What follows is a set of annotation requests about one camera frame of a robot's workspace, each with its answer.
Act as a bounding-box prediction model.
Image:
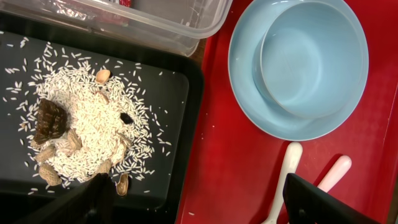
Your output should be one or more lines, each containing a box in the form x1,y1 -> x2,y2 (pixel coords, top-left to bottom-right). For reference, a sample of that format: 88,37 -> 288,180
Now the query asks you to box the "light blue bowl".
253,1 -> 368,119

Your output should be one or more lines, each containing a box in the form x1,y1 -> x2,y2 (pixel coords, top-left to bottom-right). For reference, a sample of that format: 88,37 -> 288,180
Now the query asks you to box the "light blue plate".
228,1 -> 359,141

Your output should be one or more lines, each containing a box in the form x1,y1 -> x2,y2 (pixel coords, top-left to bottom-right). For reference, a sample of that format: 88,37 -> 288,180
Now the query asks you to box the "black waste tray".
1,12 -> 204,223

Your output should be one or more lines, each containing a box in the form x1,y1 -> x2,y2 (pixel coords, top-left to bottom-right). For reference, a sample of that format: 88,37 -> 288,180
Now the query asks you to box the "rice food waste pile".
1,35 -> 162,188

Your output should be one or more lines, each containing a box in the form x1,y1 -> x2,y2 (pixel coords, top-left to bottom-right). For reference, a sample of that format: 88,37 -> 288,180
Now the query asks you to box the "clear plastic waste bin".
1,0 -> 232,57

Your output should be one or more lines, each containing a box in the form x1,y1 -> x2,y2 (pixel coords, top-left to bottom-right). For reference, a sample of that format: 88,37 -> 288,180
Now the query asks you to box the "red serving tray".
177,0 -> 397,223

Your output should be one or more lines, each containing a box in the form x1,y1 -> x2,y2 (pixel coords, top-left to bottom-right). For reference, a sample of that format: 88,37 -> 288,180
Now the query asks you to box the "dark brown shell piece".
33,99 -> 68,144

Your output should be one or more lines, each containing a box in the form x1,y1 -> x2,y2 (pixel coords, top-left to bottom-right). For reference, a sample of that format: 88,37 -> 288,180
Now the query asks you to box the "red wrapper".
109,0 -> 132,7

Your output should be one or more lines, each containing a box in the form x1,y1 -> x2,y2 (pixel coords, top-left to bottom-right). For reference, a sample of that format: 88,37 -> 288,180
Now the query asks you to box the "pistachio shell half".
95,70 -> 111,84

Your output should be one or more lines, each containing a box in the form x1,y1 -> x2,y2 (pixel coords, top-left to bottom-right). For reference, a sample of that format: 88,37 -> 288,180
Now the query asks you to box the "open peanut shell half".
116,173 -> 129,196

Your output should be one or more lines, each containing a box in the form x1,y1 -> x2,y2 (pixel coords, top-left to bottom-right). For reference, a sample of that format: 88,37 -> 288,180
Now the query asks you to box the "white plastic fork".
317,155 -> 352,193

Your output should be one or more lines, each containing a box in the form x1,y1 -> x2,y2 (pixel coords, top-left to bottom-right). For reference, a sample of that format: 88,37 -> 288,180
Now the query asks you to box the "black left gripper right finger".
283,173 -> 378,224

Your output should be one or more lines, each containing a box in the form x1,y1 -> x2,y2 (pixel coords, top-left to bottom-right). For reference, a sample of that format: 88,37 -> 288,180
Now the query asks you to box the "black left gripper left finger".
16,173 -> 115,223

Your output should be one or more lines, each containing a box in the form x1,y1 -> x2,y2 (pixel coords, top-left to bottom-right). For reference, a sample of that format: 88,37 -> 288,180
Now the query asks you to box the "white plastic spoon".
262,142 -> 303,224

